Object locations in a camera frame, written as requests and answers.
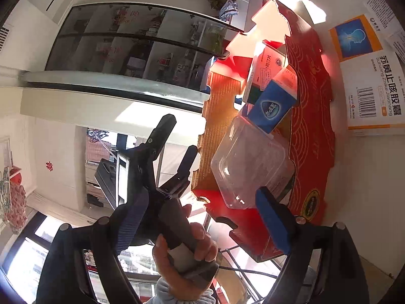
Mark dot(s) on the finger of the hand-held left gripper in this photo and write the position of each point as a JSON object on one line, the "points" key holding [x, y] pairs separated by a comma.
{"points": [[186, 161], [161, 136]]}

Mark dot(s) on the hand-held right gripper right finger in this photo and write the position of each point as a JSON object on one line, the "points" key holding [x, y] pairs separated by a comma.
{"points": [[273, 218]]}

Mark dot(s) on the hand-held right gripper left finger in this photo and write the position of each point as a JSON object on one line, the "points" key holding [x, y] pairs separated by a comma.
{"points": [[133, 221]]}

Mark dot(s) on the clear plastic container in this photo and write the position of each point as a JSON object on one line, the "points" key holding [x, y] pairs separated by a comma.
{"points": [[250, 164]]}

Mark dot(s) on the red cardboard box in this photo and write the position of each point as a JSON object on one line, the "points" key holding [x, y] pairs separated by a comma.
{"points": [[310, 139]]}

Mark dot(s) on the blue medicine box shield logo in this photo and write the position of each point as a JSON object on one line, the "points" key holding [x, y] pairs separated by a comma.
{"points": [[273, 104]]}

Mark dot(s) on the person's left forearm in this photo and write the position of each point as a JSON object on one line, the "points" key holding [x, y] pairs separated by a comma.
{"points": [[186, 299]]}

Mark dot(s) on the person's left hand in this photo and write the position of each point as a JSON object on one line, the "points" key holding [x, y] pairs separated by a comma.
{"points": [[177, 278]]}

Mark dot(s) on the glass door cabinet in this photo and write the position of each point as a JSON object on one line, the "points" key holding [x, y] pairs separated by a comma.
{"points": [[136, 47]]}

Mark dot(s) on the red hanging ornament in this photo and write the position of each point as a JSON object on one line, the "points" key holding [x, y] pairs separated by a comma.
{"points": [[14, 199]]}

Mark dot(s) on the blue cloth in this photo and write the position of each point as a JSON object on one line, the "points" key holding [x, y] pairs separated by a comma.
{"points": [[228, 10]]}

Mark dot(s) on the white orange medicine box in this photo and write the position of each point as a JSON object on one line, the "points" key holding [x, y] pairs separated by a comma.
{"points": [[370, 79]]}

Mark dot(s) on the white printed medicine box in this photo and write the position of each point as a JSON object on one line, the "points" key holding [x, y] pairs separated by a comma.
{"points": [[386, 9]]}

